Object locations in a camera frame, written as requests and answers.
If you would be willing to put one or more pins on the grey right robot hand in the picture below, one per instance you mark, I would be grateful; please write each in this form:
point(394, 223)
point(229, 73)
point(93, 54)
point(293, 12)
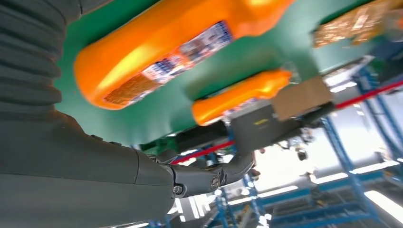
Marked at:
point(63, 188)

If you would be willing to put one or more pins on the dark grey flat case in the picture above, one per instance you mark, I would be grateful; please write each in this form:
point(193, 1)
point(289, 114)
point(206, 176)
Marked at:
point(261, 132)

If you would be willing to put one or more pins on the brown cardboard box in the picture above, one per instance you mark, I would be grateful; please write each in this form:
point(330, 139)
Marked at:
point(302, 97)

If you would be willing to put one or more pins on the green plastic crate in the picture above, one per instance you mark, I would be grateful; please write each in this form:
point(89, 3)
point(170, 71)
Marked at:
point(157, 146)

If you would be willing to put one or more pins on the red metal beam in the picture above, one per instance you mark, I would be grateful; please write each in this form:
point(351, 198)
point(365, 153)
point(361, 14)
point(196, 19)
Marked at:
point(204, 153)

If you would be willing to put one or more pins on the yellow taped cardboard mat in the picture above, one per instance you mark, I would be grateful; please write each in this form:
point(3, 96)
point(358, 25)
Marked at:
point(352, 25)

